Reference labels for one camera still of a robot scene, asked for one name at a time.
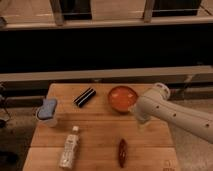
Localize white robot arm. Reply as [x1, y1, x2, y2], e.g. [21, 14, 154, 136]
[129, 83, 213, 144]

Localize grey metal rail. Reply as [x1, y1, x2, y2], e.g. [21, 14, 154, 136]
[0, 65, 213, 83]

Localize black striped rectangular block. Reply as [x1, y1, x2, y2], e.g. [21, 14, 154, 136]
[74, 88, 96, 108]

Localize white plastic bottle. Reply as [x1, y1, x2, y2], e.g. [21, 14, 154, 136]
[59, 126, 79, 169]

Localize orange ceramic bowl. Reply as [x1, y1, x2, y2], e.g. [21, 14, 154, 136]
[107, 86, 138, 113]

